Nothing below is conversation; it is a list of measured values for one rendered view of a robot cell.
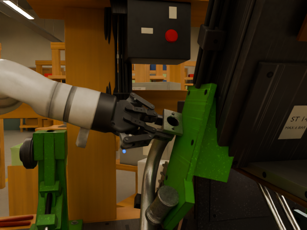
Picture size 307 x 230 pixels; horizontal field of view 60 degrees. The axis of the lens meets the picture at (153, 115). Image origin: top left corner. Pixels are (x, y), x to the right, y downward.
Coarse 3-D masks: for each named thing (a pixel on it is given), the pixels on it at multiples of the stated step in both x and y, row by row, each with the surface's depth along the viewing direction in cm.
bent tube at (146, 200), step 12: (168, 120) 54; (180, 120) 53; (168, 132) 51; (180, 132) 51; (156, 144) 56; (156, 156) 58; (144, 168) 59; (156, 168) 58; (144, 180) 57; (144, 192) 55; (144, 204) 53; (144, 216) 51; (144, 228) 50
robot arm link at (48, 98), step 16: (0, 64) 44; (16, 64) 46; (0, 80) 43; (16, 80) 44; (32, 80) 46; (48, 80) 48; (0, 96) 44; (16, 96) 44; (32, 96) 45; (48, 96) 46; (64, 96) 47; (48, 112) 47
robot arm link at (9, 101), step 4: (0, 100) 45; (4, 100) 46; (8, 100) 46; (12, 100) 47; (16, 100) 48; (0, 104) 46; (4, 104) 47; (8, 104) 47; (12, 104) 48; (16, 104) 49; (20, 104) 50; (0, 108) 48; (4, 108) 48; (8, 108) 48; (12, 108) 49; (16, 108) 50; (0, 112) 48; (4, 112) 49; (8, 112) 50
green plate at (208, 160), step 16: (192, 96) 51; (208, 96) 44; (192, 112) 49; (208, 112) 44; (192, 128) 47; (208, 128) 46; (176, 144) 53; (192, 144) 45; (208, 144) 46; (176, 160) 51; (192, 160) 44; (208, 160) 46; (224, 160) 47; (176, 176) 49; (192, 176) 44; (208, 176) 46; (224, 176) 47
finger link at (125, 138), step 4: (128, 136) 48; (132, 136) 49; (136, 136) 49; (140, 136) 49; (144, 136) 50; (148, 136) 50; (152, 136) 50; (124, 140) 47; (128, 140) 48; (132, 140) 48; (136, 140) 48; (140, 140) 49; (144, 140) 49; (148, 140) 50; (132, 144) 50; (136, 144) 49; (140, 144) 50; (144, 144) 51; (148, 144) 51; (124, 148) 49; (128, 148) 49
